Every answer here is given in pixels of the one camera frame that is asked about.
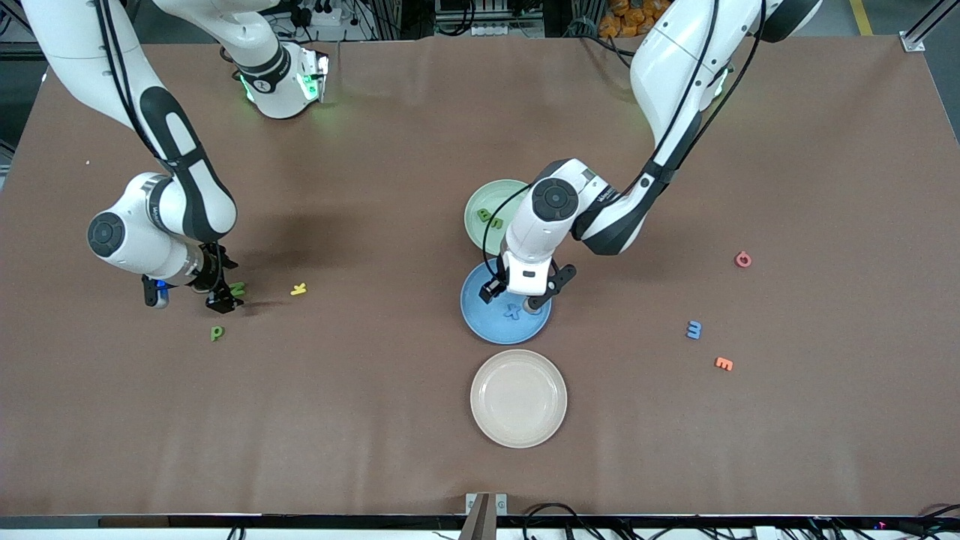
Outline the blue plate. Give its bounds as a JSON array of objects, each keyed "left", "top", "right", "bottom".
[{"left": 460, "top": 256, "right": 553, "bottom": 346}]

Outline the light green plate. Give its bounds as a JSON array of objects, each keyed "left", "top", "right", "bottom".
[{"left": 463, "top": 178, "right": 532, "bottom": 253}]

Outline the beige plate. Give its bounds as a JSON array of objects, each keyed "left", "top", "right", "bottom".
[{"left": 469, "top": 349, "right": 569, "bottom": 449}]

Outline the long white power strip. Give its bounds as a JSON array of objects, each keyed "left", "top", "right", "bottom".
[{"left": 471, "top": 22, "right": 545, "bottom": 37}]

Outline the white power strip with plugs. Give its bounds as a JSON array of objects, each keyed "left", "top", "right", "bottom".
[{"left": 289, "top": 0, "right": 346, "bottom": 28}]

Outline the orange bag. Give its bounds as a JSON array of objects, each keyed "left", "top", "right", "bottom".
[{"left": 600, "top": 0, "right": 672, "bottom": 38}]

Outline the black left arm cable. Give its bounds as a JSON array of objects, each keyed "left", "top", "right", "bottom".
[{"left": 482, "top": 0, "right": 766, "bottom": 280}]

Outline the black table edge rail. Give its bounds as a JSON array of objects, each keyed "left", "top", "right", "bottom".
[{"left": 0, "top": 514, "right": 960, "bottom": 532}]

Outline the grey metal bracket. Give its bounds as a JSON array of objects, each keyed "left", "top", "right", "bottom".
[{"left": 465, "top": 492, "right": 509, "bottom": 540}]

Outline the black cable bundle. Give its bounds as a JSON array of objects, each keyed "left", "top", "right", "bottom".
[{"left": 523, "top": 502, "right": 601, "bottom": 540}]

